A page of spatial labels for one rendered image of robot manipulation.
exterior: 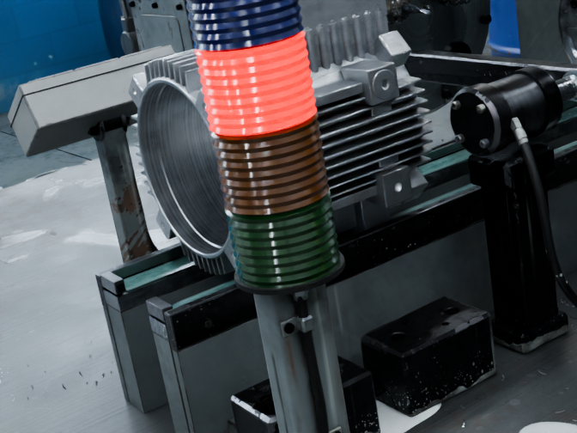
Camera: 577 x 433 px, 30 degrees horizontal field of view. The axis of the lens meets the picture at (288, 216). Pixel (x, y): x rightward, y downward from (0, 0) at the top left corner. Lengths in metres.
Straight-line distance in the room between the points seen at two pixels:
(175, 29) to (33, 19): 5.28
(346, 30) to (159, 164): 0.21
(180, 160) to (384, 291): 0.22
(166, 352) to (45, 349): 0.31
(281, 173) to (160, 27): 1.01
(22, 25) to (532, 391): 6.00
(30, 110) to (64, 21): 5.81
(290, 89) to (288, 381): 0.17
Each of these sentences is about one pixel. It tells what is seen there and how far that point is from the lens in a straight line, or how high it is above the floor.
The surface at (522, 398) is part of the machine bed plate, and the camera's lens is 0.92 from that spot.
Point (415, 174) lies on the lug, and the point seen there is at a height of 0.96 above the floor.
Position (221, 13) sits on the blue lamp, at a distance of 0.55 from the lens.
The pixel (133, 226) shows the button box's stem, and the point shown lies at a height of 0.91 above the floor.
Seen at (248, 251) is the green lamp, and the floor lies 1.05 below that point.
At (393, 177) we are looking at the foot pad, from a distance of 0.92.
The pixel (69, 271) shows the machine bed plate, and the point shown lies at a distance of 1.38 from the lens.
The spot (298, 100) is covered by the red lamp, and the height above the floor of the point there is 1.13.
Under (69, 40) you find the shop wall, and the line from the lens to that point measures 6.88.
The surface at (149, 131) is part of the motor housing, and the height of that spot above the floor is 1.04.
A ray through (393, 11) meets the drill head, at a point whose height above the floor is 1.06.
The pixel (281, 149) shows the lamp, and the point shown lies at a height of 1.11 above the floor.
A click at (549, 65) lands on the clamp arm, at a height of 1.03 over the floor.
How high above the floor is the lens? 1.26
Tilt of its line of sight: 19 degrees down
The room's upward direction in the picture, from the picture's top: 10 degrees counter-clockwise
